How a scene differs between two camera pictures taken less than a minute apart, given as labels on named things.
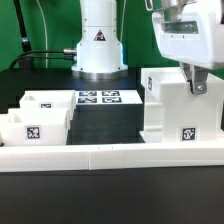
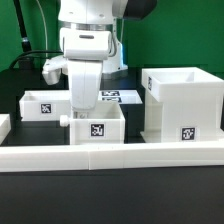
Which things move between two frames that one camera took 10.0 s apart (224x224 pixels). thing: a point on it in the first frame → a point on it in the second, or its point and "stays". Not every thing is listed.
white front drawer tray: x=34 y=127 → x=102 y=125
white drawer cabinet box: x=172 y=113 stays
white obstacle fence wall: x=110 y=156 stays
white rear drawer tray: x=50 y=99 stays
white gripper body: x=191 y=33 → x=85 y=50
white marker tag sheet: x=108 y=97 stays
